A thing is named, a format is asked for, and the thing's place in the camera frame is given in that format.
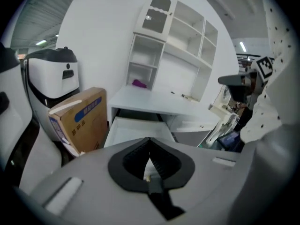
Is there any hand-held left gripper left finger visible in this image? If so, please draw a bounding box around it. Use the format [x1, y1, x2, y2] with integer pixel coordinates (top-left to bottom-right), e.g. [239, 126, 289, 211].
[31, 137, 165, 225]

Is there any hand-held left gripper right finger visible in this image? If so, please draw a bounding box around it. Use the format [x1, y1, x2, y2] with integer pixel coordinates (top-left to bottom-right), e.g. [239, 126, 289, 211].
[150, 137, 243, 225]

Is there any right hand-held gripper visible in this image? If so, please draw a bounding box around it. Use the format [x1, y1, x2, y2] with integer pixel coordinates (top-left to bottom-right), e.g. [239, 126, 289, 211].
[217, 56, 275, 103]

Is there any small white drawer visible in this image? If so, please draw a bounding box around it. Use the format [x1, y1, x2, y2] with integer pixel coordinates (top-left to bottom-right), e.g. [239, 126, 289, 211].
[103, 115, 178, 150]

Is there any white desk with shelf hutch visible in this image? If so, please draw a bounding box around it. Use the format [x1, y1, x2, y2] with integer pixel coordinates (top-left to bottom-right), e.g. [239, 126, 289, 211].
[107, 0, 222, 148]

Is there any black balcony railing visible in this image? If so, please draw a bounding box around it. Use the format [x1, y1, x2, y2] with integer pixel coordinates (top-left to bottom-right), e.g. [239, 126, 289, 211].
[236, 53, 261, 68]

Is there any beige flat box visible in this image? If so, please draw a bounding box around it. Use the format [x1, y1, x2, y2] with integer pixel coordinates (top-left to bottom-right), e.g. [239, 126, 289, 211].
[181, 93, 198, 102]

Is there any brown cardboard box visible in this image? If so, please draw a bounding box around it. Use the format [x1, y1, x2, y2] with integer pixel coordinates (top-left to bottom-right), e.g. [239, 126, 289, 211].
[48, 87, 109, 158]

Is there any purple cloth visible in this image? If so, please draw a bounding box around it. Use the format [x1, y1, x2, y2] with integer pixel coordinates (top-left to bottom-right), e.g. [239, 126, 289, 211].
[131, 78, 148, 90]

